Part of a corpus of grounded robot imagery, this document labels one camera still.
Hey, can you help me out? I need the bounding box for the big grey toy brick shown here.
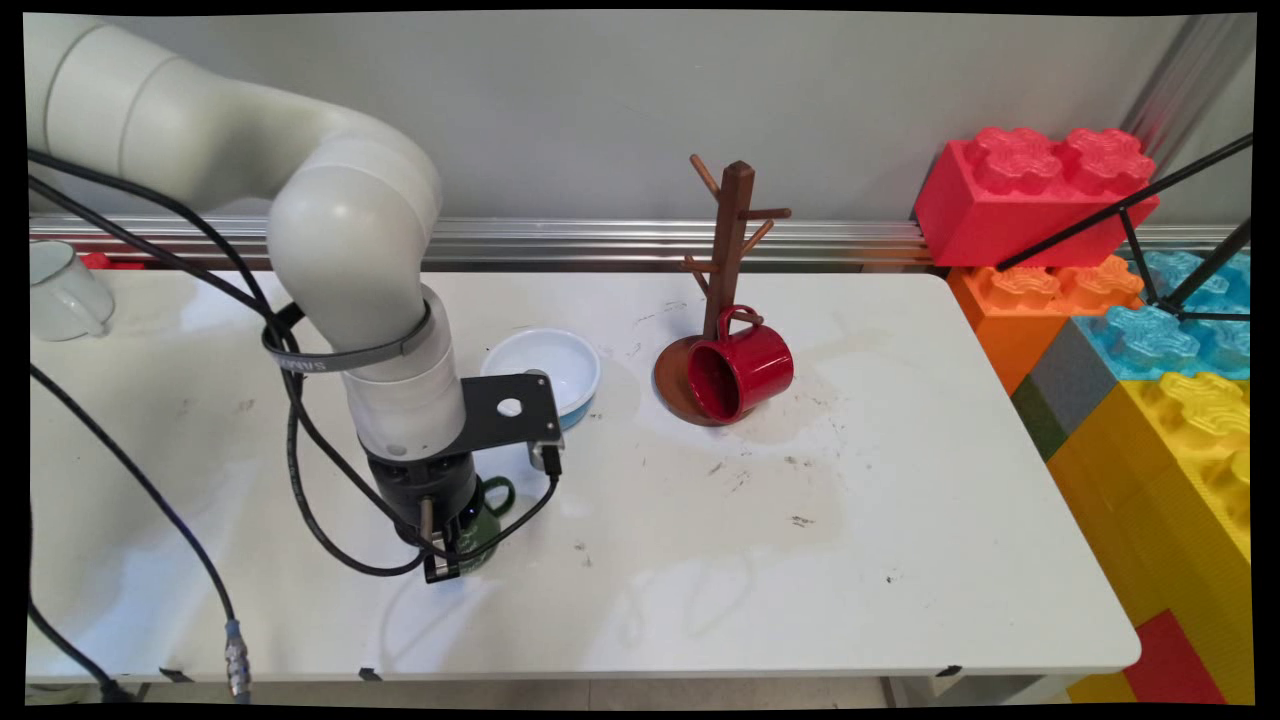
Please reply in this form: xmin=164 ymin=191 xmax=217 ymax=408
xmin=1028 ymin=320 xmax=1122 ymax=439

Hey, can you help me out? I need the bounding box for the green enamel mug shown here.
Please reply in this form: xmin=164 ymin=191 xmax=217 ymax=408
xmin=442 ymin=474 xmax=518 ymax=574

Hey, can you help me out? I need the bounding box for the black cable with metal connector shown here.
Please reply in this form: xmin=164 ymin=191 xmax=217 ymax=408
xmin=30 ymin=365 xmax=253 ymax=704

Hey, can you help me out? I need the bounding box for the grey velcro strap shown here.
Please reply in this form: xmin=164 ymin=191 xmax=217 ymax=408
xmin=261 ymin=299 xmax=437 ymax=377

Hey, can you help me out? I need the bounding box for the black tripod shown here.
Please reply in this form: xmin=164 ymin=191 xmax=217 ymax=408
xmin=995 ymin=135 xmax=1254 ymax=326

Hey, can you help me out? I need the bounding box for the big orange toy brick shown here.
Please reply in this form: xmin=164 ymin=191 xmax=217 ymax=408
xmin=947 ymin=257 xmax=1145 ymax=397

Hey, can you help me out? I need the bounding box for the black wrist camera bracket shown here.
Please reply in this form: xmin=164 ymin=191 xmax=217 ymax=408
xmin=459 ymin=372 xmax=565 ymax=477

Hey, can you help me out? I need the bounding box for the big red toy brick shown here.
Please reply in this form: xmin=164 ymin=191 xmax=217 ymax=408
xmin=913 ymin=127 xmax=1161 ymax=271

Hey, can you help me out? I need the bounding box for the flat red toy brick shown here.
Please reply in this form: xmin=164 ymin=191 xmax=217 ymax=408
xmin=1122 ymin=610 xmax=1227 ymax=706

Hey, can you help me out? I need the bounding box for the brown wooden mug tree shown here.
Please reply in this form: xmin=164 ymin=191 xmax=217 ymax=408
xmin=654 ymin=155 xmax=793 ymax=429

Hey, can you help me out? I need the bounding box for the big blue toy brick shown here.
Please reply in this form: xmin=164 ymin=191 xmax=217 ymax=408
xmin=1072 ymin=250 xmax=1252 ymax=384

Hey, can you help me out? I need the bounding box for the slanted aluminium profile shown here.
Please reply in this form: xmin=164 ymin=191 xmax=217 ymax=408
xmin=1120 ymin=14 xmax=1257 ymax=169

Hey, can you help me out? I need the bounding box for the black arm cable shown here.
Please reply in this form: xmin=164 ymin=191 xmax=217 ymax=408
xmin=28 ymin=150 xmax=563 ymax=579

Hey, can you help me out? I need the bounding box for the big yellow toy brick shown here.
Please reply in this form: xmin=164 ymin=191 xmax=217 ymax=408
xmin=1045 ymin=372 xmax=1254 ymax=706

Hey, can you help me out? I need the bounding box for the big dark green toy brick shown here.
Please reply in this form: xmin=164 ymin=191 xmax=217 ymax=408
xmin=1010 ymin=375 xmax=1069 ymax=463

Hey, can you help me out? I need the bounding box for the white enamel mug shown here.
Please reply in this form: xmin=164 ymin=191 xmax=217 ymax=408
xmin=29 ymin=240 xmax=116 ymax=344

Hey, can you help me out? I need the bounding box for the horizontal aluminium rail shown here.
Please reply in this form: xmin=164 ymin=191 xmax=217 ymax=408
xmin=30 ymin=212 xmax=1251 ymax=273

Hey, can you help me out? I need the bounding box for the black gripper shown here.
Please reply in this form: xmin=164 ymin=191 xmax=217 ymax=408
xmin=363 ymin=449 xmax=483 ymax=585

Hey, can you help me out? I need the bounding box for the red enamel mug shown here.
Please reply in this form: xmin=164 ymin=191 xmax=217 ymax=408
xmin=686 ymin=305 xmax=796 ymax=426

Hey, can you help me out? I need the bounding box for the white and blue bowl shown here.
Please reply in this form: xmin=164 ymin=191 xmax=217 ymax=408
xmin=480 ymin=328 xmax=603 ymax=432

